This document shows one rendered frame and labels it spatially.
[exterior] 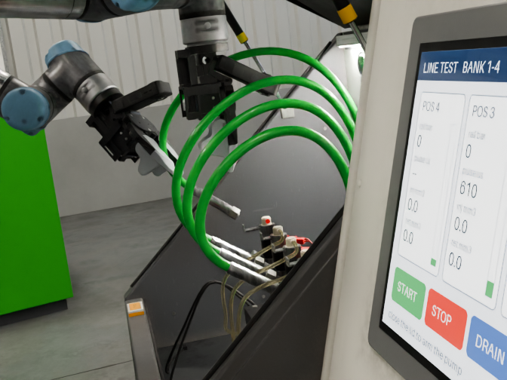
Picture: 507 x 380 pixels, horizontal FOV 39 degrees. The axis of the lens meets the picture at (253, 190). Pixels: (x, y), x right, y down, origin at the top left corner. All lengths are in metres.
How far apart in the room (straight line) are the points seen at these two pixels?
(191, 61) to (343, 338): 0.53
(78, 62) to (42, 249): 3.17
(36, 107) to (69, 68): 0.16
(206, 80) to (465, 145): 0.63
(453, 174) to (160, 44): 7.24
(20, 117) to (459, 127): 0.85
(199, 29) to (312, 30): 7.20
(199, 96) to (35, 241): 3.43
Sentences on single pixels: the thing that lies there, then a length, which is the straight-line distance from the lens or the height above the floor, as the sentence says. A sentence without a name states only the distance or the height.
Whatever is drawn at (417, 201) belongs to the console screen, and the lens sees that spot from 0.70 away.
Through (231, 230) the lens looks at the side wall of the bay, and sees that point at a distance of 1.56.
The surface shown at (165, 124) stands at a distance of 1.32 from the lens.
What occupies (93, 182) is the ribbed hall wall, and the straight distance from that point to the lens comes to 7.73.
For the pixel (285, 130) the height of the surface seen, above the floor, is 1.32.
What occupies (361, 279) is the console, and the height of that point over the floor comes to 1.17.
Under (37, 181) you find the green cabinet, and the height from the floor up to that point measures 0.83.
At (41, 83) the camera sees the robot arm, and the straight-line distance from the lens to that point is 1.45.
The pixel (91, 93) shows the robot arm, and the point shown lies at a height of 1.39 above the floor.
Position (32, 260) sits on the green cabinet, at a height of 0.37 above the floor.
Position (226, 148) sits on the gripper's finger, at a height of 1.28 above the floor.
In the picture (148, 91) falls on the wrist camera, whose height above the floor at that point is 1.38.
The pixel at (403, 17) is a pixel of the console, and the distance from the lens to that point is 0.80.
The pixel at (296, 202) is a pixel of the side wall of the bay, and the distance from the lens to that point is 1.58.
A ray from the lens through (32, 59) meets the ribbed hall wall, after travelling 7.67.
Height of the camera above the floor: 1.43
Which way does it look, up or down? 11 degrees down
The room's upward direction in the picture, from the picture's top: 7 degrees counter-clockwise
